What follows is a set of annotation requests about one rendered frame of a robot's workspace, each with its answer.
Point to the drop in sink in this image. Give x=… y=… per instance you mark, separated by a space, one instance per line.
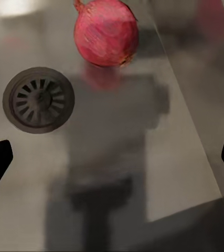
x=133 y=162

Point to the vidalia onion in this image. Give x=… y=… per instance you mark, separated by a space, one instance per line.
x=106 y=33

